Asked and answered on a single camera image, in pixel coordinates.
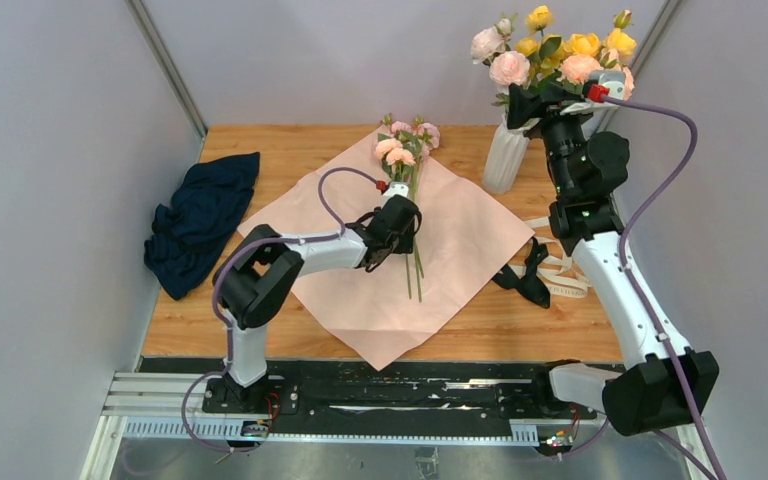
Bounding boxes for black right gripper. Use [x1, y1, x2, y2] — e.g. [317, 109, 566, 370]
[506, 81, 597, 199]

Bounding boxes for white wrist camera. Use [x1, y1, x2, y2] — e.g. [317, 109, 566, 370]
[560, 69, 633, 115]
[382, 182, 410, 199]

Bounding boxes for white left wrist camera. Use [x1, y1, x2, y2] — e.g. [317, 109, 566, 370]
[382, 182, 410, 199]

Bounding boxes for white printed ribbon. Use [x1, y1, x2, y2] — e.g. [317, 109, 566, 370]
[524, 217, 592, 299]

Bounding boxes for white ribbed vase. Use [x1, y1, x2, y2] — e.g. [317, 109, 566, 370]
[482, 117, 530, 194]

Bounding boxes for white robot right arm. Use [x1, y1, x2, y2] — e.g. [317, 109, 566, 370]
[507, 80, 720, 436]

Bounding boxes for aluminium frame rail front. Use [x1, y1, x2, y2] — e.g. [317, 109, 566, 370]
[79, 372, 723, 480]

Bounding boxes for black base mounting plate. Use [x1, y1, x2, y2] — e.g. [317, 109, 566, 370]
[138, 357, 670, 442]

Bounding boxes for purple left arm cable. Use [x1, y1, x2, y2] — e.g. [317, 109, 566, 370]
[180, 166, 389, 458]

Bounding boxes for aluminium frame post left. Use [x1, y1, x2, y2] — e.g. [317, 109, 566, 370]
[125, 0, 208, 141]

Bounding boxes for pink paper flower wrap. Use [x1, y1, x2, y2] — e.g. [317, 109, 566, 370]
[239, 133, 533, 369]

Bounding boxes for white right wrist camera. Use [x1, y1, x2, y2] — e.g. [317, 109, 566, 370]
[560, 69, 633, 115]

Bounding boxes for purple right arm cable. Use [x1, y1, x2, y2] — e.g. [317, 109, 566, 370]
[542, 95, 730, 480]

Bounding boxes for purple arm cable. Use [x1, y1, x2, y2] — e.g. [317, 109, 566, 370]
[180, 166, 389, 458]
[542, 95, 730, 480]

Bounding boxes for yellow and pink flowers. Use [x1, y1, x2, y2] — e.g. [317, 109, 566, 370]
[515, 5, 637, 100]

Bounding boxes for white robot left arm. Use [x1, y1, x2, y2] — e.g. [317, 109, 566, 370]
[212, 194, 422, 413]

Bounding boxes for black printed ribbon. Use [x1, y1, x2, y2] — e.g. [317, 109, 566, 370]
[492, 237, 551, 309]

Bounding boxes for dark blue cloth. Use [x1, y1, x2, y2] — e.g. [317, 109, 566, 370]
[143, 152, 261, 300]

